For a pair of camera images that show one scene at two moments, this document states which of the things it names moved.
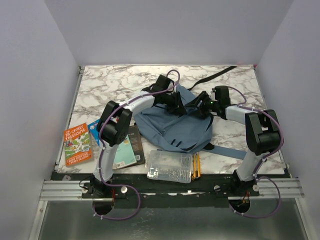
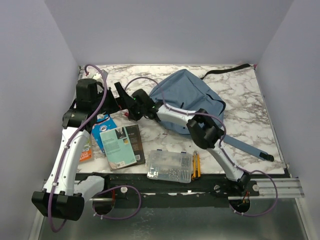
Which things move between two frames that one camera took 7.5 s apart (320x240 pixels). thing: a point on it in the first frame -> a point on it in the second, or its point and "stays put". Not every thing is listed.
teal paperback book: (124, 155) stays put
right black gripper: (203, 96) -> (135, 117)
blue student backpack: (168, 129) -> (184, 91)
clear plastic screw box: (170, 166) stays put
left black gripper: (177, 108) -> (126, 99)
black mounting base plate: (164, 190) stays put
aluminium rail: (71, 190) stays put
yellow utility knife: (196, 165) stays put
